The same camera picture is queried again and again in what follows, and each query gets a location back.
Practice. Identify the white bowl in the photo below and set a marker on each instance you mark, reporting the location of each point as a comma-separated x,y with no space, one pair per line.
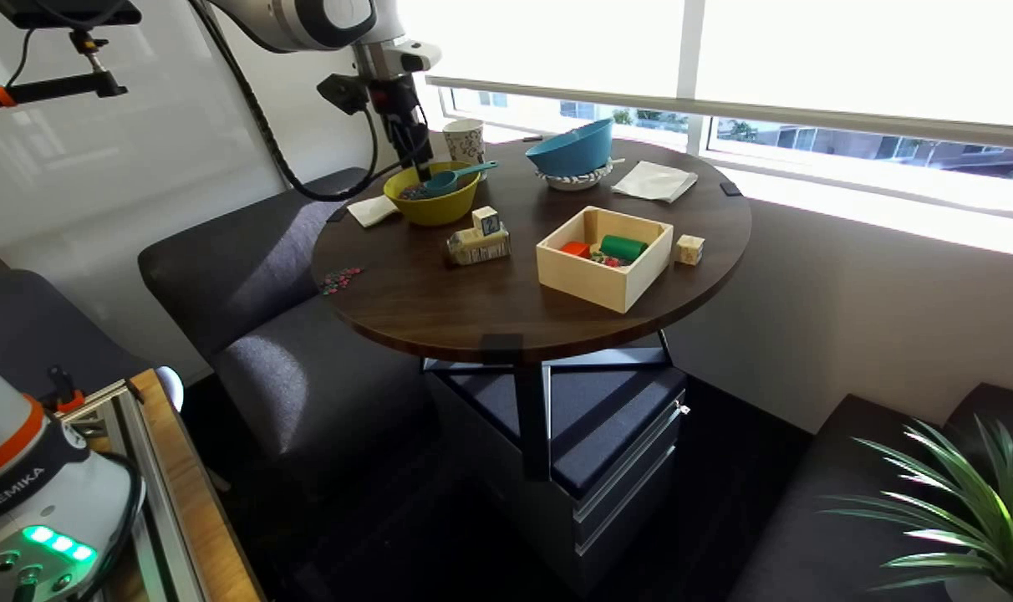
578,183

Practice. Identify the black stand bar orange band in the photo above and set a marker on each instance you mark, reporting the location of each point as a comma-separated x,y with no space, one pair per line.
49,87

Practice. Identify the blue plastic measuring cup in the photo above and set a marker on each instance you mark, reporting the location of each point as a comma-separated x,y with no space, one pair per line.
451,180

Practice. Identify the red rectangular block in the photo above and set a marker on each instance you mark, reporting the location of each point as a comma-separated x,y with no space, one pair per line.
576,248

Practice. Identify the white orange robot base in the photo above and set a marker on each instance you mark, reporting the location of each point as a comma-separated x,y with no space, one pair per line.
24,502

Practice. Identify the light wooden box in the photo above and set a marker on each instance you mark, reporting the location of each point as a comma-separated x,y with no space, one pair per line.
587,279

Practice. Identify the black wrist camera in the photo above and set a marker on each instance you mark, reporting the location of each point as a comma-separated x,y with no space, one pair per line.
346,93

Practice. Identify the white card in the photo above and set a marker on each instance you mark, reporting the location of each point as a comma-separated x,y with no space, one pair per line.
373,212

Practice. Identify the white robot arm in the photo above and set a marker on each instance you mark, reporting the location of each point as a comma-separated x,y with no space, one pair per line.
305,18

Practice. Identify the blue bowl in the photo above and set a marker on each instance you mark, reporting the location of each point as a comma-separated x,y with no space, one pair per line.
576,147

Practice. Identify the patterned cup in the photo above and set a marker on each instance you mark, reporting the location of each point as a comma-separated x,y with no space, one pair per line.
462,143

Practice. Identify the yellow bowl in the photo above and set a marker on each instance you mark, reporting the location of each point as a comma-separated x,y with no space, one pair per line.
438,212

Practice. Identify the dark grey sofa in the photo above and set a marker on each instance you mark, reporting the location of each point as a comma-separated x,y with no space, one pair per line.
271,336

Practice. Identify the window blind bottom rail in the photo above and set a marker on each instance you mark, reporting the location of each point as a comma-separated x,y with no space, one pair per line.
751,109

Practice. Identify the white round knob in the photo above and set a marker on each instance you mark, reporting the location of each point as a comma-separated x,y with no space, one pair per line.
167,386

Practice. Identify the small plain wooden cube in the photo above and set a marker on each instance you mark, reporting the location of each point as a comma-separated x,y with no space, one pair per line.
689,248

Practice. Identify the black table leg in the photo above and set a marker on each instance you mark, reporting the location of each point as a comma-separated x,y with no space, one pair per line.
533,413

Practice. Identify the large printed wooden block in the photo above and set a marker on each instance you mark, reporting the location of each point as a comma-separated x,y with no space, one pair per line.
475,248

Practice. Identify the black camera on stand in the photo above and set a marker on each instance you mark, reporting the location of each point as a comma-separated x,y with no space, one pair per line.
70,10

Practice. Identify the white window mullion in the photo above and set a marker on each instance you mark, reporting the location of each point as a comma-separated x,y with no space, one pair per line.
692,67

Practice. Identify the green cylinder block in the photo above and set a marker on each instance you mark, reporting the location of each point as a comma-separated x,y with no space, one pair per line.
623,248

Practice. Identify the small printed wooden cube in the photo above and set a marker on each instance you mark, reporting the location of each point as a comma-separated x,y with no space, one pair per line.
484,218

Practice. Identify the small black flat item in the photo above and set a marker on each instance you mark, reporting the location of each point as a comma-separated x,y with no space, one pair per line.
730,187

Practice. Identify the dark armchair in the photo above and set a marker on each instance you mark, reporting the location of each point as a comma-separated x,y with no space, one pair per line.
828,502

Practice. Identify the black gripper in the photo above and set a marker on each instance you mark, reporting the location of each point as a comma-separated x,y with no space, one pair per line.
395,109

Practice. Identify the green potted plant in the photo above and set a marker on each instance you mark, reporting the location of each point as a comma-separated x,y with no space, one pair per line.
972,512

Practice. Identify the wood edged board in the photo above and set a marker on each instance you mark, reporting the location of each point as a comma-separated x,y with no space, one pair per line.
197,502

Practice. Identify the grey drawer cabinet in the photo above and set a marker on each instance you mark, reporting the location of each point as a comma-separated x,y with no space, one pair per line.
616,445

